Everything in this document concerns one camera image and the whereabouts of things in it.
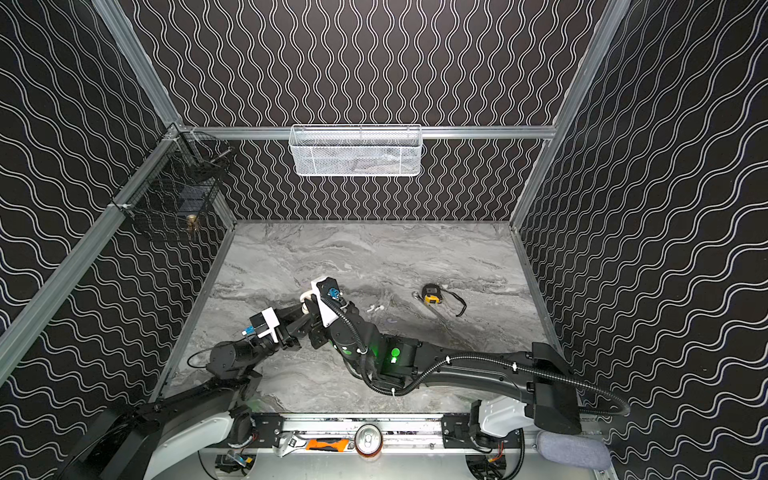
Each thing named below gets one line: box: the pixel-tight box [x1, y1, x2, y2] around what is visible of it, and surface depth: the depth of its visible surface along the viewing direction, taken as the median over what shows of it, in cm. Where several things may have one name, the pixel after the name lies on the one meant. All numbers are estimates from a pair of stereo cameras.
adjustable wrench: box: [272, 433, 308, 458], surface depth 74 cm
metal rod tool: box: [412, 291, 452, 329], surface depth 99 cm
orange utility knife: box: [306, 438, 349, 453], surface depth 73 cm
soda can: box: [354, 423, 384, 459], surface depth 65 cm
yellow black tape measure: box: [422, 283, 467, 317], surface depth 99 cm
